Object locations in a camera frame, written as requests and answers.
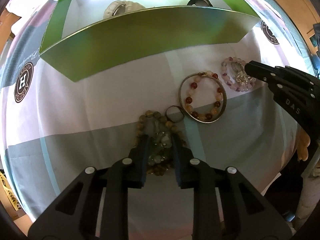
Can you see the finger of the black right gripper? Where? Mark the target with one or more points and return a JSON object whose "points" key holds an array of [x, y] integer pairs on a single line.
{"points": [[260, 71]]}

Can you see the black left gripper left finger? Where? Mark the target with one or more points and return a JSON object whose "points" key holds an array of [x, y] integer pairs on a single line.
{"points": [[94, 205]]}

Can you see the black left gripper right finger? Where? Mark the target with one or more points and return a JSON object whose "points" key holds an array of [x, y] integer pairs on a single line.
{"points": [[226, 205]]}

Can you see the gold flower brooch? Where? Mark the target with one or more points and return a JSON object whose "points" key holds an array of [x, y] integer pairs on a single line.
{"points": [[239, 74]]}

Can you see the silver metal bangle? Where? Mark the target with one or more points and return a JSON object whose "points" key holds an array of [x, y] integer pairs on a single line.
{"points": [[203, 97]]}

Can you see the pale green jade pendant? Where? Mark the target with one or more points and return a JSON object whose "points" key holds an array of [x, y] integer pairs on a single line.
{"points": [[160, 144]]}

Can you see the cream white wristwatch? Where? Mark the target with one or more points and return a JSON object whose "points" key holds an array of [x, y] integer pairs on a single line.
{"points": [[119, 7]]}

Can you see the right hand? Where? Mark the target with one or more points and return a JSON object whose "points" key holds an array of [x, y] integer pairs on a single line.
{"points": [[303, 143]]}

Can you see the patterned bed sheet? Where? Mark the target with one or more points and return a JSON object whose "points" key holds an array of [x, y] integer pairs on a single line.
{"points": [[53, 128]]}

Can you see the green cardboard box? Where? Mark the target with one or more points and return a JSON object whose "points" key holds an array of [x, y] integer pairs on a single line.
{"points": [[79, 43]]}

